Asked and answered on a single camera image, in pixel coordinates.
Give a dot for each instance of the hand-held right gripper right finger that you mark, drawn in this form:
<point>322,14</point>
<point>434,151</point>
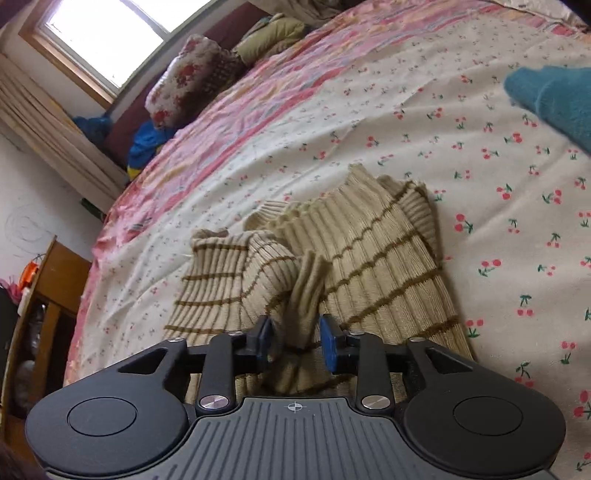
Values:
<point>328,345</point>

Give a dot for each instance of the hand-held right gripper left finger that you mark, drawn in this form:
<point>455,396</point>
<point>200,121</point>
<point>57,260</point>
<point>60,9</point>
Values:
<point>265,342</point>

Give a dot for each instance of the beige striped knit sweater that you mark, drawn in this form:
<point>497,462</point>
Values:
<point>369,258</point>

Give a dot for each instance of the blue knit garment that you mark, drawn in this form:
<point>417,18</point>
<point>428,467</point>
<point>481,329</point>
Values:
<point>554,101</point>

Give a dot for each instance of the wooden cabinet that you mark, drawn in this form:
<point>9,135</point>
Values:
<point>64,277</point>

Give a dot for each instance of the green bottle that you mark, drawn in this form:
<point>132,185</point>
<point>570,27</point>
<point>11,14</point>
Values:
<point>92,210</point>

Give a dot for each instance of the white cherry print sheet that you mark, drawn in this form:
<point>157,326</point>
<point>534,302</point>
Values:
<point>415,138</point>

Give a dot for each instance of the clear plastic bag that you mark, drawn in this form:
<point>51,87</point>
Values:
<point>37,327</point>
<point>23,385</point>

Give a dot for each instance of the blue and yellow garment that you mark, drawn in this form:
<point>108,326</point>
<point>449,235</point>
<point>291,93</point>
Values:
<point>147,145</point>

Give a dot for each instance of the orange toy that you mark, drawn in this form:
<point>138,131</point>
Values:
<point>30,274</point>

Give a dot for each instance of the pink patchwork bedsheet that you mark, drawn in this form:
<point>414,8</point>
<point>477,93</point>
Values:
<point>277,83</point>

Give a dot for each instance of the pink cloth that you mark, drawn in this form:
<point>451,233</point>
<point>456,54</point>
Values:
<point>9,288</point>

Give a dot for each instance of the maroon headboard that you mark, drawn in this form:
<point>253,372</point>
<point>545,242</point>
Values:
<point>138,108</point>

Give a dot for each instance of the blue cloth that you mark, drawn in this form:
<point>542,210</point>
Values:
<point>92,129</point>

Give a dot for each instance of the floral pillow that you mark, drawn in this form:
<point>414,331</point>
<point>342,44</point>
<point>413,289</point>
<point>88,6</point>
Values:
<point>189,78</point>

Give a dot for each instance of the olive green pillow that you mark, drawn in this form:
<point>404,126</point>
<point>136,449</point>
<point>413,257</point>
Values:
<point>272,39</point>

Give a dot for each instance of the window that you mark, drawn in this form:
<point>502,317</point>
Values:
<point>101,37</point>

